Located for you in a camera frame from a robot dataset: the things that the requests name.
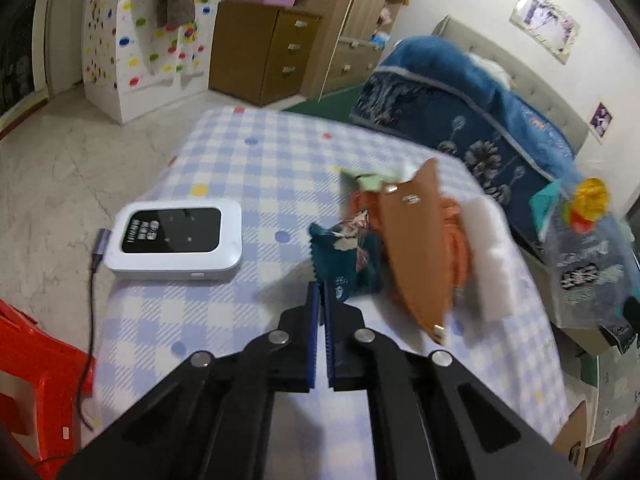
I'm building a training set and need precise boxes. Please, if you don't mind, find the red plastic stool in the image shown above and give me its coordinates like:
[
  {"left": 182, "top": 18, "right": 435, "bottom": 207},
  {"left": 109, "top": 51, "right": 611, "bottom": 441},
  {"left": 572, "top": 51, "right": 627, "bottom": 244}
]
[{"left": 0, "top": 300, "right": 96, "bottom": 476}]

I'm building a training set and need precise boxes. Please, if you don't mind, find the teal plastic packet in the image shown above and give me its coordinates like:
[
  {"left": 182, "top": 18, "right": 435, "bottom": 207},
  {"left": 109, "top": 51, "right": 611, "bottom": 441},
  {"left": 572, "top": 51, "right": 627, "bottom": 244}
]
[{"left": 530, "top": 182, "right": 566, "bottom": 226}]

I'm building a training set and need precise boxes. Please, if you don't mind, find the brown leather pouch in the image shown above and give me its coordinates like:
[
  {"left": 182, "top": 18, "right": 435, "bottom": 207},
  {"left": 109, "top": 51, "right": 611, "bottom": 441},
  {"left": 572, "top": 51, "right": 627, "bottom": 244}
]
[{"left": 377, "top": 157, "right": 453, "bottom": 346}]

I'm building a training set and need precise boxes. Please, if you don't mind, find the small wall poster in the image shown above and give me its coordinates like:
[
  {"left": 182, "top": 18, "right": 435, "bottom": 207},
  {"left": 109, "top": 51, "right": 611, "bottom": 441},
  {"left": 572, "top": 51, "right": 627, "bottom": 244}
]
[{"left": 589, "top": 101, "right": 613, "bottom": 139}]

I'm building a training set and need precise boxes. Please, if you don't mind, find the beige pillow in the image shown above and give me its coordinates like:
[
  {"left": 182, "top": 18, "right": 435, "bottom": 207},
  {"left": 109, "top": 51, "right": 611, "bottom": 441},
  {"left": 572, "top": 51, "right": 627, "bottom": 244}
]
[{"left": 470, "top": 55, "right": 516, "bottom": 88}]

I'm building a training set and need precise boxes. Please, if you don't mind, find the polka dot covered cabinet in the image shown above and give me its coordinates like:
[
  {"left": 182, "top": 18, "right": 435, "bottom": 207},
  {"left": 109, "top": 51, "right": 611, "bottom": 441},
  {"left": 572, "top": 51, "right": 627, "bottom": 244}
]
[{"left": 82, "top": 0, "right": 223, "bottom": 125}]

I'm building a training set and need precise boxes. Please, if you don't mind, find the green white paper packet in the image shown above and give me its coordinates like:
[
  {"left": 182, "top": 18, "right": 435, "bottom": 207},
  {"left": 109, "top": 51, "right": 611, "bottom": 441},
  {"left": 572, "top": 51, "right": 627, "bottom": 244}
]
[{"left": 340, "top": 166, "right": 418, "bottom": 196}]

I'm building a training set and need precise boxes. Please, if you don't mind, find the brown cardboard box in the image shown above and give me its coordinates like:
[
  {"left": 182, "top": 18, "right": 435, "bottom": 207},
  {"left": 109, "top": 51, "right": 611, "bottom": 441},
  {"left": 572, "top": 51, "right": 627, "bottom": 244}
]
[{"left": 552, "top": 400, "right": 588, "bottom": 471}]

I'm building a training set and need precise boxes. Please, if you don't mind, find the blue floral blanket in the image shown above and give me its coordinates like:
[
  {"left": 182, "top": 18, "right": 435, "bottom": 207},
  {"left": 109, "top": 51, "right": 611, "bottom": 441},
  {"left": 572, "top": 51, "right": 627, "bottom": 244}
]
[{"left": 350, "top": 36, "right": 583, "bottom": 261}]

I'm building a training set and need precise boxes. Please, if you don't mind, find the green floor mat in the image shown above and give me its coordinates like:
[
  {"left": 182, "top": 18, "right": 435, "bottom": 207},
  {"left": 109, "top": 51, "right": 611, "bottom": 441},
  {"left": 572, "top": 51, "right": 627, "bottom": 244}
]
[{"left": 282, "top": 84, "right": 373, "bottom": 123}]

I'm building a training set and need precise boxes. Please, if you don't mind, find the dark teal snack wrapper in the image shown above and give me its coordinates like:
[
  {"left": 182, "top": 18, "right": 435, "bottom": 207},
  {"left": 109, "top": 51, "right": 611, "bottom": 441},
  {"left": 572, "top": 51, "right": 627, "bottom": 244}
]
[{"left": 307, "top": 210, "right": 386, "bottom": 303}]

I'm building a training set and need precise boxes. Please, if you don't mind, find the large wall poster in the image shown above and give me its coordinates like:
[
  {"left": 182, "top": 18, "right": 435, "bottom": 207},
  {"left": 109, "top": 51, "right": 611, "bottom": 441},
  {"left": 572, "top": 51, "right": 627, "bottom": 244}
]
[{"left": 509, "top": 0, "right": 582, "bottom": 65}]

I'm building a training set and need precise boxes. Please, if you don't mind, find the blue checkered tablecloth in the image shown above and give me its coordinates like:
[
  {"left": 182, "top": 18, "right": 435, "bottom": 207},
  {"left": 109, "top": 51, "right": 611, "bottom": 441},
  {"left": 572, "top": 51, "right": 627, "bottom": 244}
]
[{"left": 92, "top": 106, "right": 568, "bottom": 480}]

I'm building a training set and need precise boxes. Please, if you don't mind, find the clear printed plastic bag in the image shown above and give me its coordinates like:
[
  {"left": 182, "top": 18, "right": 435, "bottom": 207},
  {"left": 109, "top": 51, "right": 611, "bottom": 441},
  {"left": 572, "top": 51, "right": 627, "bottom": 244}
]
[{"left": 530, "top": 177, "right": 640, "bottom": 356}]

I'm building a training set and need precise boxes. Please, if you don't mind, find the white foam sheet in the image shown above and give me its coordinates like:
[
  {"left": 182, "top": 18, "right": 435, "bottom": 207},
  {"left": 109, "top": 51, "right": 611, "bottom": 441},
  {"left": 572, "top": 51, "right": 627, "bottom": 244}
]
[{"left": 460, "top": 197, "right": 526, "bottom": 322}]

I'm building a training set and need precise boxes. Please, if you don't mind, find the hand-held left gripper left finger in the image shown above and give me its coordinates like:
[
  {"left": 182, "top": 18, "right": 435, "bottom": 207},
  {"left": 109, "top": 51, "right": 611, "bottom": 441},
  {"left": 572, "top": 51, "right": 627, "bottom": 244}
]
[{"left": 57, "top": 282, "right": 321, "bottom": 480}]

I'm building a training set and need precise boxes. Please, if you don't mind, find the dark charging cable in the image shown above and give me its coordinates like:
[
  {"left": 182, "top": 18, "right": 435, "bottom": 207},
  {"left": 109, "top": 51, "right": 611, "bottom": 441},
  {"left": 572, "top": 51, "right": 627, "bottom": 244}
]
[{"left": 80, "top": 229, "right": 113, "bottom": 431}]

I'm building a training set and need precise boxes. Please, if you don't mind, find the grey upholstered bed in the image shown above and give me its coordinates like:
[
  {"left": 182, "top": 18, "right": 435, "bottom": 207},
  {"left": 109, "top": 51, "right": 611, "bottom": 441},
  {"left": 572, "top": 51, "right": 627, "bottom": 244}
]
[{"left": 431, "top": 15, "right": 588, "bottom": 156}]

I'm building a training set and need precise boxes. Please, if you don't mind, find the white portable device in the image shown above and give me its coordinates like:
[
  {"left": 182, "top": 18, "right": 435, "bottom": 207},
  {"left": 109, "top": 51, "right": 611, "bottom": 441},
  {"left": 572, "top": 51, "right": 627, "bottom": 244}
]
[{"left": 109, "top": 200, "right": 243, "bottom": 286}]

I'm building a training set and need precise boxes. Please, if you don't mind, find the wooden drawer cabinet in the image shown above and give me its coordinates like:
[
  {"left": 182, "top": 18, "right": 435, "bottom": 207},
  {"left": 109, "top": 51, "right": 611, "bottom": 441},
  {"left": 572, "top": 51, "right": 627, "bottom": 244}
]
[{"left": 208, "top": 1, "right": 322, "bottom": 107}]

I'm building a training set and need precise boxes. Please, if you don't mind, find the wooden wardrobe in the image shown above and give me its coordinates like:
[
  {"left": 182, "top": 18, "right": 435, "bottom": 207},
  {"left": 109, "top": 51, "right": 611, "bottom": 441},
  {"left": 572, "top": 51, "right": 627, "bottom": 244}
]
[{"left": 300, "top": 0, "right": 418, "bottom": 101}]

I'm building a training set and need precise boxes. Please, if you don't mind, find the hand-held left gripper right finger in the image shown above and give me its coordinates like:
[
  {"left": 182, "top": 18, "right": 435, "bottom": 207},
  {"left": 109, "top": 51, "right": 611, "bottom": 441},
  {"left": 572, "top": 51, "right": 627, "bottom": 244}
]
[{"left": 322, "top": 280, "right": 583, "bottom": 480}]

